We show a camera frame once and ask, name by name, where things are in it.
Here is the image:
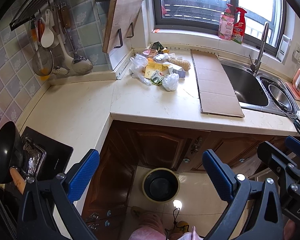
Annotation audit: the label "white purple carton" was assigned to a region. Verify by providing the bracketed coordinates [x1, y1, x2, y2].
[168, 64, 186, 78]

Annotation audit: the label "loofah sponge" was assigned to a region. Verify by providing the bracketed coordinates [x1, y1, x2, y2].
[168, 57, 191, 72]

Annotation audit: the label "yellow white carton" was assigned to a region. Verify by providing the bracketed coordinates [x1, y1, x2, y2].
[144, 59, 172, 79]

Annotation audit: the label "clear plastic bag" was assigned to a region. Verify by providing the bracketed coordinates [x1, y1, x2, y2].
[129, 54, 151, 86]

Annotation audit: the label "round trash bin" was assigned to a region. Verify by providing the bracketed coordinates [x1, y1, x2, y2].
[142, 168, 180, 203]

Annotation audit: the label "person's right hand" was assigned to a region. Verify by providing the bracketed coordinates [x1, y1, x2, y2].
[283, 219, 300, 240]

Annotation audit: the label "steel sink strainer basin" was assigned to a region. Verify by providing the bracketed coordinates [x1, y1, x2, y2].
[259, 76, 299, 116]

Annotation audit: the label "black gas stove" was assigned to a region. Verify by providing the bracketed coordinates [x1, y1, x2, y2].
[22, 126, 74, 181]

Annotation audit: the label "stainless steel sink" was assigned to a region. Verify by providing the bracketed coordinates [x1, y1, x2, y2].
[218, 58, 298, 117]

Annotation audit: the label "black wok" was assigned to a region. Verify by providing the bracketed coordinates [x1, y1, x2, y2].
[0, 121, 26, 184]

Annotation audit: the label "brown cardboard sheet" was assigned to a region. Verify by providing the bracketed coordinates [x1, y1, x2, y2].
[191, 50, 244, 118]

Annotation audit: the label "chrome faucet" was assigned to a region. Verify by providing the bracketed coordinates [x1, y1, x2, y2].
[249, 21, 269, 74]

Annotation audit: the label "yellow slipper left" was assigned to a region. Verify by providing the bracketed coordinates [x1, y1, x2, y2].
[130, 206, 146, 219]

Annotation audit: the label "pink trouser legs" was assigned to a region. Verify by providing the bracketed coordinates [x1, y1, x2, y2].
[129, 211, 203, 239]

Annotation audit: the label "white plastic bag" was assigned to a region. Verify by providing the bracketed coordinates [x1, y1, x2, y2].
[161, 73, 179, 92]

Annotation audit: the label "red spray bottle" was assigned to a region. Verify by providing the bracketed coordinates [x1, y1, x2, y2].
[231, 7, 247, 44]

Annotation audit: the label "pink detergent refill pouch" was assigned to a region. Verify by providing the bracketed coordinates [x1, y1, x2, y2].
[218, 3, 235, 40]

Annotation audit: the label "mesh strainer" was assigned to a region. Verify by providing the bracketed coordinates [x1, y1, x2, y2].
[31, 19, 53, 76]

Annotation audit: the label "dark green packet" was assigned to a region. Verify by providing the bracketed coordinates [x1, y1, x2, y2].
[151, 41, 165, 54]

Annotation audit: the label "white rice paddle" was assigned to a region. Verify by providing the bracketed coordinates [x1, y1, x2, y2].
[41, 9, 55, 48]

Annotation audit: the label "wooden cutting board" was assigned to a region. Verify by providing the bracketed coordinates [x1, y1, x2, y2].
[102, 0, 143, 54]

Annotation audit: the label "black cable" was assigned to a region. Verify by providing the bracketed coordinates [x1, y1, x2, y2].
[171, 207, 182, 231]

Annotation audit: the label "window frame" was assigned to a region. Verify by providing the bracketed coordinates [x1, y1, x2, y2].
[153, 0, 287, 56]

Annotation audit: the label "black utensil rail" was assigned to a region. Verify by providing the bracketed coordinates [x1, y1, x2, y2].
[9, 0, 79, 32]

